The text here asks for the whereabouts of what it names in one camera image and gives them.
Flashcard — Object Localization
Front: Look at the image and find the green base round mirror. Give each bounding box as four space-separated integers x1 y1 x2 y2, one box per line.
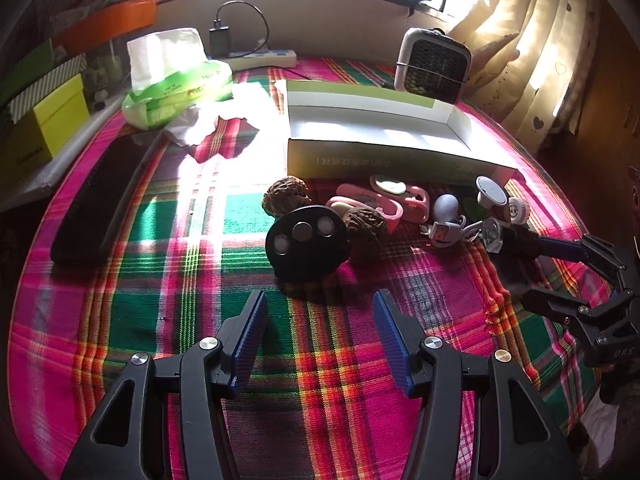
462 176 509 221

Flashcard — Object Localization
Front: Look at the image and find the black round three-button device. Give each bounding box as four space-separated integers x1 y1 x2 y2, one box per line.
265 205 352 282

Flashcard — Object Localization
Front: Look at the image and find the brown walnut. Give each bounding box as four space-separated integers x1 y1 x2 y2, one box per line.
262 176 311 218
343 207 390 264

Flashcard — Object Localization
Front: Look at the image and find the black cylindrical flashlight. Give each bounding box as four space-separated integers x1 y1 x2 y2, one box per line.
480 218 541 261

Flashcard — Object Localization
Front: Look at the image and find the white ball-head gadget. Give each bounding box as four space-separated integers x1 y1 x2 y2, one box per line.
421 194 483 248

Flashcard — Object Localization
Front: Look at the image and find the plaid bed sheet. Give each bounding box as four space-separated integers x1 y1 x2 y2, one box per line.
8 116 611 479

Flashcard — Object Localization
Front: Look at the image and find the pink clip with mirror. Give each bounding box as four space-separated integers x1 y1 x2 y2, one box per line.
370 174 431 224

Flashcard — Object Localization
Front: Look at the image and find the beige heart-pattern curtain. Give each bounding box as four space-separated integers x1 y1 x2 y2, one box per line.
450 0 600 154

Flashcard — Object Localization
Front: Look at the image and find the white black mini heater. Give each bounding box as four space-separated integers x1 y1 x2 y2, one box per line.
394 27 472 104

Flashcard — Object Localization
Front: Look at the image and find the white green cardboard box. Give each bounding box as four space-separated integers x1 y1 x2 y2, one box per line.
285 80 518 186

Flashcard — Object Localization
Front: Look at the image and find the crumpled white tissue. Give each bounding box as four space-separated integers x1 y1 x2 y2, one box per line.
163 82 281 148

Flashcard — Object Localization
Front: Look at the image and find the yellow green storage box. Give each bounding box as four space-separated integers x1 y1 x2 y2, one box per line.
1 75 89 188

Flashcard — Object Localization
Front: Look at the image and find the green tissue pack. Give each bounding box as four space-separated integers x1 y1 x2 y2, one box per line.
122 27 232 130

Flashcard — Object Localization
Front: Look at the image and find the white power strip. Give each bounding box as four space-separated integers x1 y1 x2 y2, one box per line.
222 50 297 72

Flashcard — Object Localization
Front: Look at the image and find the striped gift box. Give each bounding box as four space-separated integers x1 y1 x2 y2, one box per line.
6 53 87 124

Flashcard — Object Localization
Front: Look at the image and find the orange box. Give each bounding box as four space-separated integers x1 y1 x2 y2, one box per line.
51 0 157 56

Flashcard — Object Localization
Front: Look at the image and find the black charger with cable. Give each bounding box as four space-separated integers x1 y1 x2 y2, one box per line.
208 0 270 60

